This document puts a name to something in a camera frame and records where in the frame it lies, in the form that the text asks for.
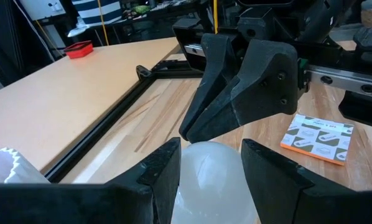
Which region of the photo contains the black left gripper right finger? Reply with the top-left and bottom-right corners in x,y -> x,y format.
241,138 -> 372,224

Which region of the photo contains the yellow cable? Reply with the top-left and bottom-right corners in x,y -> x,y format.
212,0 -> 220,35
97,0 -> 110,47

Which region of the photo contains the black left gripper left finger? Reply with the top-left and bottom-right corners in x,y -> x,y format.
0,136 -> 182,224

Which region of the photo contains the tan desk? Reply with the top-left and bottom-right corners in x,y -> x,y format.
0,36 -> 182,175

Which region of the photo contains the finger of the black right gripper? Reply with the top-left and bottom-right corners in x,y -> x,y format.
185,40 -> 299,144
179,32 -> 241,141

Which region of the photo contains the white round lightbulb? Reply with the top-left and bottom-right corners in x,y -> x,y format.
171,141 -> 259,224

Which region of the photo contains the white textured pen cup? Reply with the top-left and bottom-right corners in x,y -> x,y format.
0,147 -> 50,185

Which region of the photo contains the red square box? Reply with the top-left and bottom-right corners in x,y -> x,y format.
63,40 -> 94,60

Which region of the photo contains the person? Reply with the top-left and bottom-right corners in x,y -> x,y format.
71,0 -> 124,28

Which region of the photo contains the patterned sticky note pad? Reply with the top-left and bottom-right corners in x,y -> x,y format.
280,113 -> 355,166

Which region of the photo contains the black aluminium table frame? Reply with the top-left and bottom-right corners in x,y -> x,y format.
45,58 -> 205,183

